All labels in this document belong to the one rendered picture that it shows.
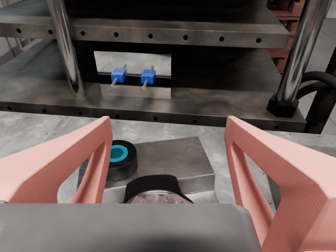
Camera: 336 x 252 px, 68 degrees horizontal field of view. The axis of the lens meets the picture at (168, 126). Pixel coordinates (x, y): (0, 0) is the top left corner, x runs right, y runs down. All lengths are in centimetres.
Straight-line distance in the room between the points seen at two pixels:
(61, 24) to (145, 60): 29
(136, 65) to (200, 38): 24
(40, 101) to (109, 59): 31
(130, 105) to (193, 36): 32
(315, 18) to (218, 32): 26
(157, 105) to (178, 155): 42
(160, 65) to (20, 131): 49
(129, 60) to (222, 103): 37
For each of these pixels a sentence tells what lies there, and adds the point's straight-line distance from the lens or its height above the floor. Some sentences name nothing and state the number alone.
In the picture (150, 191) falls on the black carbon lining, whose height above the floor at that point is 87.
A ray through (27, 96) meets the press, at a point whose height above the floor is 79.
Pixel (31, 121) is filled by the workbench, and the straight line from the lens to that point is 91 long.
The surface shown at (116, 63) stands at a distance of 92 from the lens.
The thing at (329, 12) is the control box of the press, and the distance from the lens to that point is 98.
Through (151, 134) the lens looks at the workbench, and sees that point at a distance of 75.
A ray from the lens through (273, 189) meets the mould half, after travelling 63.
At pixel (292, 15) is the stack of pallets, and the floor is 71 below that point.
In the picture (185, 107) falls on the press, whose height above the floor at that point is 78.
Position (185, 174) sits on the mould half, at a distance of 49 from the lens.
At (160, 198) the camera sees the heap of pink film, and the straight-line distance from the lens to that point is 47.
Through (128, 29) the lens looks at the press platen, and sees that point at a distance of 88.
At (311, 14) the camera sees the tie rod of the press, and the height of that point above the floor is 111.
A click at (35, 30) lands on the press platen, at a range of 101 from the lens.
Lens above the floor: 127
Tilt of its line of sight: 37 degrees down
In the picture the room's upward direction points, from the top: straight up
